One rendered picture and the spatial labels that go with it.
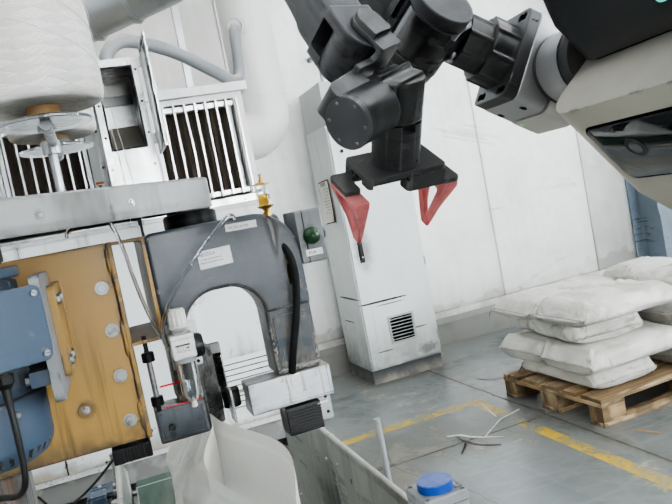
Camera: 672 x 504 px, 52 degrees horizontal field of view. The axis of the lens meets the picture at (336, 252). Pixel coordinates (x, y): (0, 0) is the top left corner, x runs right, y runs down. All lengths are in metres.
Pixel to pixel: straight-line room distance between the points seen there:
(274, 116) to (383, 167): 3.56
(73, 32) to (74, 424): 0.57
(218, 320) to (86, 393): 2.80
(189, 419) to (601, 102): 0.77
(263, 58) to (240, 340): 1.71
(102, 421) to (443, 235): 4.85
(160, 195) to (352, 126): 0.48
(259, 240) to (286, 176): 4.21
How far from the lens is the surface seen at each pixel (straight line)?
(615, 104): 0.76
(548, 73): 0.91
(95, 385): 1.15
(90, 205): 1.03
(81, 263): 1.13
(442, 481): 1.20
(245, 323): 3.95
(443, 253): 5.81
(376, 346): 4.96
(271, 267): 1.15
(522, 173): 6.24
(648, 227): 6.93
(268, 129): 4.32
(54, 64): 0.96
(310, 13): 0.82
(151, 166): 3.38
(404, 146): 0.79
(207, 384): 1.16
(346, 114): 0.71
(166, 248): 1.13
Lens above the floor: 1.33
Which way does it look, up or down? 4 degrees down
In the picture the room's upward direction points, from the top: 11 degrees counter-clockwise
